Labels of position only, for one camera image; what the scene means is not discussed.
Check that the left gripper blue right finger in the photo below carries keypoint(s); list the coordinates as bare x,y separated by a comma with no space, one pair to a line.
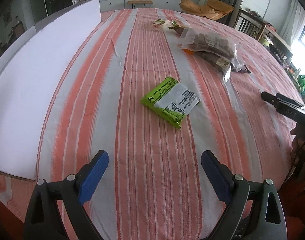
218,174

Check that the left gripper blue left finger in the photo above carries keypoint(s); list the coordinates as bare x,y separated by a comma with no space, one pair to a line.
90,175

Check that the clear bag brown cubes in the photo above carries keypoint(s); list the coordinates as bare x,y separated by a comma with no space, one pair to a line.
219,51

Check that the green white snack packet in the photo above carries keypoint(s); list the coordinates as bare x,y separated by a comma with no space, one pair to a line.
171,100

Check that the small red green snack pack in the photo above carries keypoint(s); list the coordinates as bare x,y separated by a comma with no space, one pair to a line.
161,24

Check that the red white striped tablecloth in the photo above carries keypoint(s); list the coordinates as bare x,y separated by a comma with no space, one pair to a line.
154,186

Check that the dark wooden chair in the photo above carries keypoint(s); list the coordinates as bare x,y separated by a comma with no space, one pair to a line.
249,24

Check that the orange lounge chair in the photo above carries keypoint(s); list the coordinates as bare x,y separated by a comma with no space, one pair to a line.
213,9

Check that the large white cardboard box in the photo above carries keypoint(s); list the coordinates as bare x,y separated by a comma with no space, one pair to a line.
29,79

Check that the white tv cabinet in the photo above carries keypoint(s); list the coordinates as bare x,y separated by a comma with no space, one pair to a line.
110,5

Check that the small wooden bench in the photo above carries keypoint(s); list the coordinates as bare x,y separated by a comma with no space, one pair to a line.
145,3

